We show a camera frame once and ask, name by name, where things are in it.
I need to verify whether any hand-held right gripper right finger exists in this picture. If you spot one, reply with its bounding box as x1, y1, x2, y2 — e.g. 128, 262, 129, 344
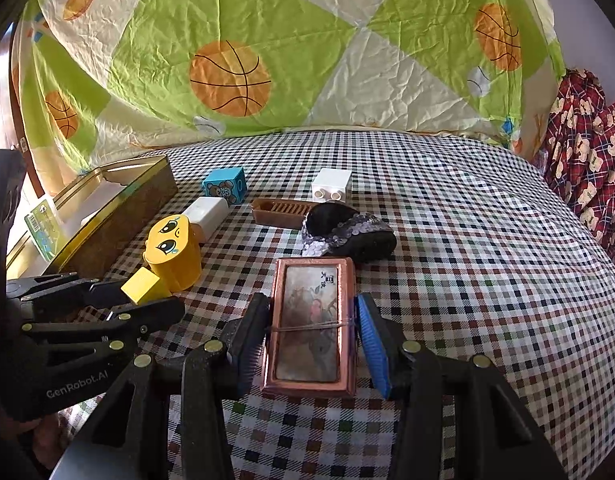
355, 292, 571, 480

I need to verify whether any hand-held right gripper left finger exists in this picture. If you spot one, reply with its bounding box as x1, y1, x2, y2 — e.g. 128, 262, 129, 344
52, 292, 273, 480

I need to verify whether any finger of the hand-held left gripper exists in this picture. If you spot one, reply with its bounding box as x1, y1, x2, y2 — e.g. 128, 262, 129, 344
22, 296, 186, 356
6, 272, 131, 311

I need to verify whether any small yellow block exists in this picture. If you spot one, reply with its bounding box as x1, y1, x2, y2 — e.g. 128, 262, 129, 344
120, 266, 171, 306

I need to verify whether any pink framed picture box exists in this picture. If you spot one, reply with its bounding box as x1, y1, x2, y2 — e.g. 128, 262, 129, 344
261, 257, 358, 398

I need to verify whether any yellow face block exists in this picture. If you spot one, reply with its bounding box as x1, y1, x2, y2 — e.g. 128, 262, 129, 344
144, 214, 204, 292

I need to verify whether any gold tin box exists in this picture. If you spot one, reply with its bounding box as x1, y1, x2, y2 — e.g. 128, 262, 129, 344
6, 154, 179, 281

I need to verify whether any white charger plug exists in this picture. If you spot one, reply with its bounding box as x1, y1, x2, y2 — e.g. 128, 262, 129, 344
182, 196, 229, 236

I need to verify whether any brown ridged holder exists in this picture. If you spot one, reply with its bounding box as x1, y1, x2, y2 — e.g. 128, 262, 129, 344
251, 197, 321, 226

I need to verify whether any green card case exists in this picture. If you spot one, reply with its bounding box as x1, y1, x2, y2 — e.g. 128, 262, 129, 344
24, 199, 63, 261

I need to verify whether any white paper sheet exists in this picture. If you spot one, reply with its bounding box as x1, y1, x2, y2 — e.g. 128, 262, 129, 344
62, 180, 124, 233

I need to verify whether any black sequined shoe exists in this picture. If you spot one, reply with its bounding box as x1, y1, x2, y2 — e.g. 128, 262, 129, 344
302, 201, 397, 263

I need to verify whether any checkered tablecloth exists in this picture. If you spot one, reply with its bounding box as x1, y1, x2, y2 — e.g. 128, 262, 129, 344
58, 130, 615, 480

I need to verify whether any blue cube block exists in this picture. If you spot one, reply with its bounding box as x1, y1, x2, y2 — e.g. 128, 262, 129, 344
202, 166, 247, 207

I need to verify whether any white building brick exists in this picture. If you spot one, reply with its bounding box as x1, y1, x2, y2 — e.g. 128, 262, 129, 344
311, 167, 352, 203

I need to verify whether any red plaid bear cloth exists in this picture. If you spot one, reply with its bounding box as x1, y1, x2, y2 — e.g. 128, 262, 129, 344
530, 67, 615, 271

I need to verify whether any basketball print blanket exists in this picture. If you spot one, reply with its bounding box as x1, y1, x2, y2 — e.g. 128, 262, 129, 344
10, 0, 568, 196

